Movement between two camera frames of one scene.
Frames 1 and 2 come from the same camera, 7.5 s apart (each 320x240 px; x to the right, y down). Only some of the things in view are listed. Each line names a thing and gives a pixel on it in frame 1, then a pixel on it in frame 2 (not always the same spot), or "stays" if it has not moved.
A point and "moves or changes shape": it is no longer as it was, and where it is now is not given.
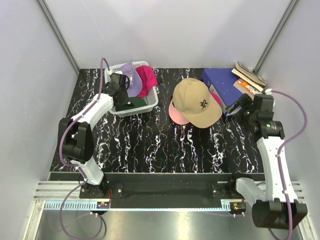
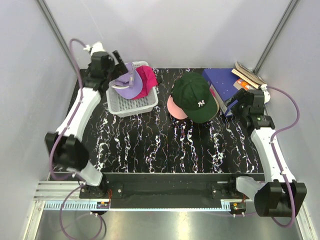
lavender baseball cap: x=135 y=86 stays
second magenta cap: x=149 y=80 stays
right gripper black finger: x=236 y=107 → x=229 y=101
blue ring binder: x=221 y=81 stays
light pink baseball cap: x=176 y=115 moves or changes shape
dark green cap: x=132 y=102 → x=192 y=92
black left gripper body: x=125 y=98 → x=116 y=71
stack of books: x=249 y=76 stays
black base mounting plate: x=163 y=190 stays
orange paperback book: x=245 y=88 stays
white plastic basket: x=151 y=97 stays
